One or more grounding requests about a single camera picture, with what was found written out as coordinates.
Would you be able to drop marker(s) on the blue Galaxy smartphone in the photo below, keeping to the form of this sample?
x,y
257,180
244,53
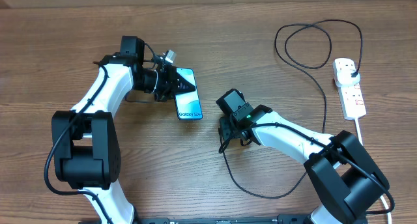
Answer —
x,y
188,104

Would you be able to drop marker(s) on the white USB charger plug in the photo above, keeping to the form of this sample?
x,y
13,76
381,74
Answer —
x,y
345,78

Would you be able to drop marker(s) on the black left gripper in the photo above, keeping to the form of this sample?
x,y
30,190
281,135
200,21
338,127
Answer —
x,y
171,78

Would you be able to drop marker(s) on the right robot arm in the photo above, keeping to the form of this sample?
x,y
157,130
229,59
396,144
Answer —
x,y
344,176

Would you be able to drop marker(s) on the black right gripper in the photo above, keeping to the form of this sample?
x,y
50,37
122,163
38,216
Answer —
x,y
229,135

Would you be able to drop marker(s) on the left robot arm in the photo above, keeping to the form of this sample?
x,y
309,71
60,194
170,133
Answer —
x,y
85,158

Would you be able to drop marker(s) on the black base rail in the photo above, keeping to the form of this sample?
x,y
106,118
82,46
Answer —
x,y
280,219

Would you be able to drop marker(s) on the white power strip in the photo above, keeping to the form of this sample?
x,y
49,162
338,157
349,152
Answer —
x,y
351,98

